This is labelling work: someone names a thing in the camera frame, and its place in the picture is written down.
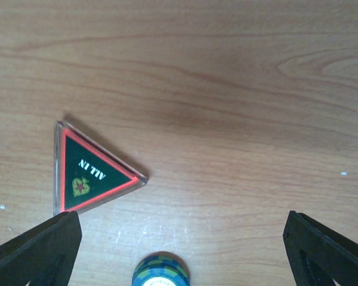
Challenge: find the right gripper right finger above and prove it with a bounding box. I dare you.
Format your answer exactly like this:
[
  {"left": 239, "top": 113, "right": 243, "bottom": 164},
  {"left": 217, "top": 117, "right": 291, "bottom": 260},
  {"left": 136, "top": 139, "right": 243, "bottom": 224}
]
[{"left": 283, "top": 210, "right": 358, "bottom": 285}]

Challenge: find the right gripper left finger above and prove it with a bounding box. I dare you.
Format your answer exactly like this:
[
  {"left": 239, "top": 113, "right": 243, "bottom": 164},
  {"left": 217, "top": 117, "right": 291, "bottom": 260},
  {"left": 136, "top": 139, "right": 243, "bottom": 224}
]
[{"left": 0, "top": 211, "right": 82, "bottom": 285}]

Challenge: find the triangular all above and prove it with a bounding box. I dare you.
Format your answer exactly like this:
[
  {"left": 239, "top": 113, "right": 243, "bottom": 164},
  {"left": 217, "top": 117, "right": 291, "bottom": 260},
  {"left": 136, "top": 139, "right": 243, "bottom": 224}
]
[{"left": 53, "top": 121, "right": 148, "bottom": 215}]

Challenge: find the blue green chip stack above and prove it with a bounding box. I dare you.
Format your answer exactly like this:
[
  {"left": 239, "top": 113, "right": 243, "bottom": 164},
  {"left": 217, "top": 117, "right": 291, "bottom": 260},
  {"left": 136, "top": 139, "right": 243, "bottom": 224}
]
[{"left": 131, "top": 251, "right": 190, "bottom": 286}]

